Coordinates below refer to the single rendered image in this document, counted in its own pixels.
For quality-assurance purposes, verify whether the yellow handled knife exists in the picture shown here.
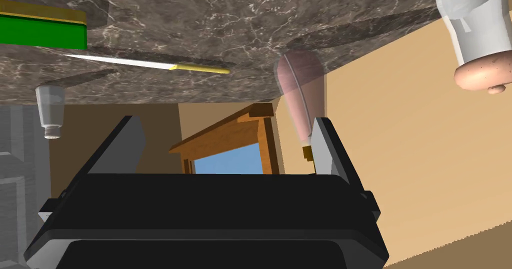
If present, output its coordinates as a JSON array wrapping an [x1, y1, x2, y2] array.
[[59, 52, 232, 75]]

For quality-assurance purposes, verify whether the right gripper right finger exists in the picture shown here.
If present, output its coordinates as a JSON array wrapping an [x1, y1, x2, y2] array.
[[310, 117, 365, 193]]

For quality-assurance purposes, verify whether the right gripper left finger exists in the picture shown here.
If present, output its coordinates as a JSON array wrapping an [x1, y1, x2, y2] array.
[[75, 115, 147, 176]]

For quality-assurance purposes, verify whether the green and yellow sponge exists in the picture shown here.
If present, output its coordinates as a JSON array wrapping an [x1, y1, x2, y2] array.
[[0, 0, 88, 51]]

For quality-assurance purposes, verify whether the wooden framed window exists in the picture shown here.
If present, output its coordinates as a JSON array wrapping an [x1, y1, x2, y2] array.
[[168, 102, 281, 175]]

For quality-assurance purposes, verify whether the clear glass bottle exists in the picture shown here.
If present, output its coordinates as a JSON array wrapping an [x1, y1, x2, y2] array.
[[35, 85, 66, 140]]

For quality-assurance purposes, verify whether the pink bottle with yellow cap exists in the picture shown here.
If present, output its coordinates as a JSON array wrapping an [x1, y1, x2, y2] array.
[[274, 51, 326, 162]]

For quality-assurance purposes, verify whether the white shaker with pink base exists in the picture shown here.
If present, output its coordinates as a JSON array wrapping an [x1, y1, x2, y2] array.
[[427, 0, 512, 95]]

